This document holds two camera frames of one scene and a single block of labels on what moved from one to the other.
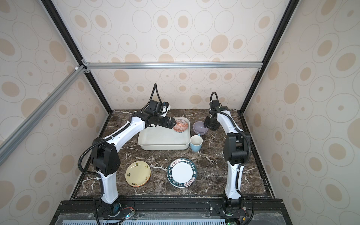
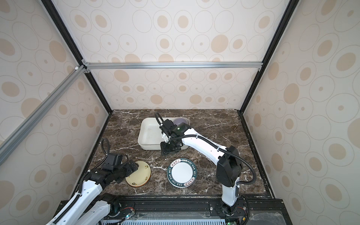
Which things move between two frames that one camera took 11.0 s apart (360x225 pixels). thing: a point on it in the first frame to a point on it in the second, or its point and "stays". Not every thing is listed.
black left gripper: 166,124 to 129,168
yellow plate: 138,173 stays
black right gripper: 207,124 to 164,151
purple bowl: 198,128 to 179,120
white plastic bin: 161,138 stays
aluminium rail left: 24,129 stays
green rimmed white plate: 182,172 stays
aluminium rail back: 127,65 stays
